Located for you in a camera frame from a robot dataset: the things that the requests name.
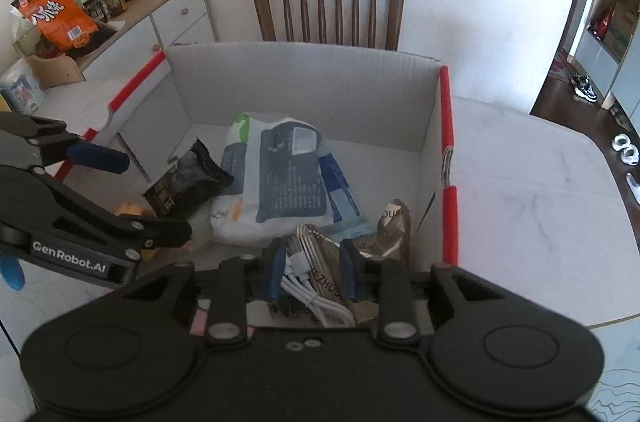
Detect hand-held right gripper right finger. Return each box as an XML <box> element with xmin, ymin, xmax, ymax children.
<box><xmin>339</xmin><ymin>239</ymin><xmax>506</xmax><ymax>345</ymax></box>

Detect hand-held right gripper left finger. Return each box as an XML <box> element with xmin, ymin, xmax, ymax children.
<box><xmin>117</xmin><ymin>242</ymin><xmax>288</xmax><ymax>345</ymax></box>

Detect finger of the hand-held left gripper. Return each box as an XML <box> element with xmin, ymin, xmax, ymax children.
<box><xmin>0</xmin><ymin>165</ymin><xmax>194</xmax><ymax>253</ymax></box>
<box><xmin>0</xmin><ymin>111</ymin><xmax>132</xmax><ymax>175</ymax></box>

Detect yellow rubber toy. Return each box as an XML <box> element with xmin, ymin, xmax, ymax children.
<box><xmin>114</xmin><ymin>201</ymin><xmax>158</xmax><ymax>260</ymax></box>

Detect white charging cable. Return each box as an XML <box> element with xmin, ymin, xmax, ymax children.
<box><xmin>277</xmin><ymin>227</ymin><xmax>356</xmax><ymax>328</ymax></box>

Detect silver brown foil packet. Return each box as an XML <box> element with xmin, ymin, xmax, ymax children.
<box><xmin>295</xmin><ymin>198</ymin><xmax>413</xmax><ymax>328</ymax></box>

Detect black snack packet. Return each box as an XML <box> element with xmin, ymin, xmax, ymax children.
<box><xmin>141</xmin><ymin>137</ymin><xmax>235</xmax><ymax>219</ymax></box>

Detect blue packet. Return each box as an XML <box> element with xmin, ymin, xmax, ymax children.
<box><xmin>317</xmin><ymin>153</ymin><xmax>376</xmax><ymax>238</ymax></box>

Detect white tissue pack dark label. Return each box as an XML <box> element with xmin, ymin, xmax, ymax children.
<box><xmin>210</xmin><ymin>113</ymin><xmax>336</xmax><ymax>248</ymax></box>

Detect red cardboard box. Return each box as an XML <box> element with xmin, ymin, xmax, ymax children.
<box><xmin>55</xmin><ymin>41</ymin><xmax>460</xmax><ymax>333</ymax></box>

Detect white marble desktop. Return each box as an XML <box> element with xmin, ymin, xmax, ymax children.
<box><xmin>0</xmin><ymin>67</ymin><xmax>640</xmax><ymax>422</ymax></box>

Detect person's left hand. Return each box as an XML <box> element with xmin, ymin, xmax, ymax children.
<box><xmin>0</xmin><ymin>252</ymin><xmax>26</xmax><ymax>292</ymax></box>

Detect wooden organizer tray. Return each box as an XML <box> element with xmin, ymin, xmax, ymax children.
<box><xmin>27</xmin><ymin>52</ymin><xmax>86</xmax><ymax>86</ymax></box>

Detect white printed canister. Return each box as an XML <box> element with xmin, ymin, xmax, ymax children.
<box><xmin>0</xmin><ymin>59</ymin><xmax>47</xmax><ymax>113</ymax></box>

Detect orange snack bag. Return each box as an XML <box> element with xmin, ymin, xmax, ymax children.
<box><xmin>11</xmin><ymin>0</ymin><xmax>99</xmax><ymax>53</ymax></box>

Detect white sideboard cabinet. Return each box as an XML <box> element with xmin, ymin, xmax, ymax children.
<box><xmin>75</xmin><ymin>0</ymin><xmax>218</xmax><ymax>83</ymax></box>

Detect patterned door rug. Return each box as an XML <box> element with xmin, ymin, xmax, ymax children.
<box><xmin>550</xmin><ymin>52</ymin><xmax>576</xmax><ymax>79</ymax></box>

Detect black white sneakers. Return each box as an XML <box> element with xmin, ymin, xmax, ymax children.
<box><xmin>570</xmin><ymin>74</ymin><xmax>598</xmax><ymax>103</ymax></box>

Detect white shoes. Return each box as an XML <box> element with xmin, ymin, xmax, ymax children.
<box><xmin>611</xmin><ymin>133</ymin><xmax>640</xmax><ymax>165</ymax></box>

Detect grey wooden cabinet unit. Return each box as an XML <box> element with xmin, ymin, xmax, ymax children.
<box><xmin>572</xmin><ymin>0</ymin><xmax>640</xmax><ymax>113</ymax></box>

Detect red bag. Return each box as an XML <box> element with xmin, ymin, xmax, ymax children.
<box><xmin>590</xmin><ymin>7</ymin><xmax>613</xmax><ymax>38</ymax></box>

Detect brown cardboard carton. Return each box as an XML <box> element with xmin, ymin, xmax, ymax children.
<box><xmin>602</xmin><ymin>2</ymin><xmax>640</xmax><ymax>58</ymax></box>

